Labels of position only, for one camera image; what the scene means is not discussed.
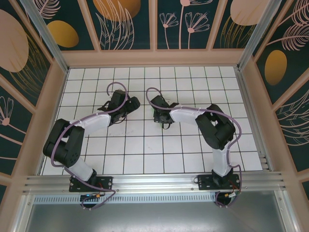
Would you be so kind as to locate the grey metal sheet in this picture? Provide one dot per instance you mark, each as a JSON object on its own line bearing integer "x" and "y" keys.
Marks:
{"x": 154, "y": 217}

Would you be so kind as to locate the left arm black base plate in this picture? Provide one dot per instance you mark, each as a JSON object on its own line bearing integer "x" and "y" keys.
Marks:
{"x": 106, "y": 183}

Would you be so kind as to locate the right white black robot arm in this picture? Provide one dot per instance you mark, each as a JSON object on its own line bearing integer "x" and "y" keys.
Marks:
{"x": 184, "y": 116}

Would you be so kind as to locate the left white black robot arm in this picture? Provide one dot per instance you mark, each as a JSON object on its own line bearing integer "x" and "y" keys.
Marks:
{"x": 96, "y": 123}

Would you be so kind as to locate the long aluminium mounting rail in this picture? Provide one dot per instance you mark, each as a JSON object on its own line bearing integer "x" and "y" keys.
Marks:
{"x": 154, "y": 181}

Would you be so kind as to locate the aluminium frame post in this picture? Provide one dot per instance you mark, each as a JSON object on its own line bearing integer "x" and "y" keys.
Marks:
{"x": 256, "y": 36}
{"x": 48, "y": 43}

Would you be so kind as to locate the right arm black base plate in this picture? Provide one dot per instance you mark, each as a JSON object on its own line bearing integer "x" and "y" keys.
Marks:
{"x": 205, "y": 183}

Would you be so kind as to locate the aluminium side rail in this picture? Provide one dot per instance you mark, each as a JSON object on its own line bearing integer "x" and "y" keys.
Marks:
{"x": 253, "y": 120}

